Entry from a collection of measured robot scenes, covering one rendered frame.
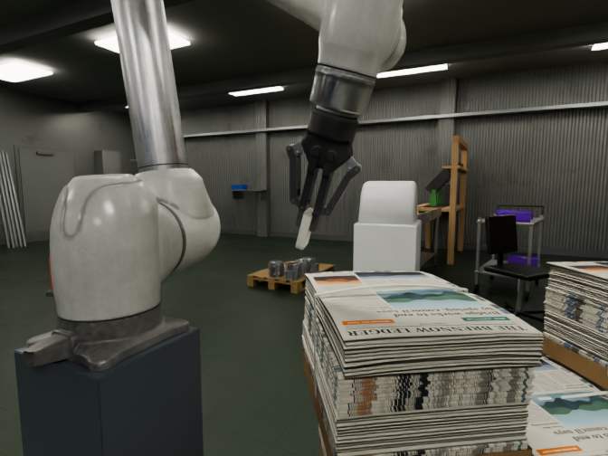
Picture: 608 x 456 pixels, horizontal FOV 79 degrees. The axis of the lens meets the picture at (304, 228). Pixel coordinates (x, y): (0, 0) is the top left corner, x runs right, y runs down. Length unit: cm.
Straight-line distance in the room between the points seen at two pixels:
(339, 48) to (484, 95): 781
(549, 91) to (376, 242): 557
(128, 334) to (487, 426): 54
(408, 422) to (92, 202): 54
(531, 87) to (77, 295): 815
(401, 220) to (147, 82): 293
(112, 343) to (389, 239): 305
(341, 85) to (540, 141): 774
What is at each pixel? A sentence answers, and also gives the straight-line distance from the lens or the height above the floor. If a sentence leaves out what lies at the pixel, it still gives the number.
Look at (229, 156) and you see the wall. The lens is 1020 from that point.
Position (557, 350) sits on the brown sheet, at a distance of 112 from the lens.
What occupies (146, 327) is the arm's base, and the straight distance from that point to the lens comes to 66.
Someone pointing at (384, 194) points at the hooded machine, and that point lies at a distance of 357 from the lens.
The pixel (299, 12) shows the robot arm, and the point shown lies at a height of 156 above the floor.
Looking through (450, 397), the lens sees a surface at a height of 97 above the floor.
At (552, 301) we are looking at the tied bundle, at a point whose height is 97.
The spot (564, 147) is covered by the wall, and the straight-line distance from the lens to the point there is 827.
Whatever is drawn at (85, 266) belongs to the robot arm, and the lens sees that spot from 62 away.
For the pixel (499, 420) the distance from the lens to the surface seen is 66.
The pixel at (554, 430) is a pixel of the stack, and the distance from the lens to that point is 86.
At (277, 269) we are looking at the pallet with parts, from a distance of 461.
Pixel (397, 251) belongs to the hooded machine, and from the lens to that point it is 351.
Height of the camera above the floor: 125
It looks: 6 degrees down
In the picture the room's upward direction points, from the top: straight up
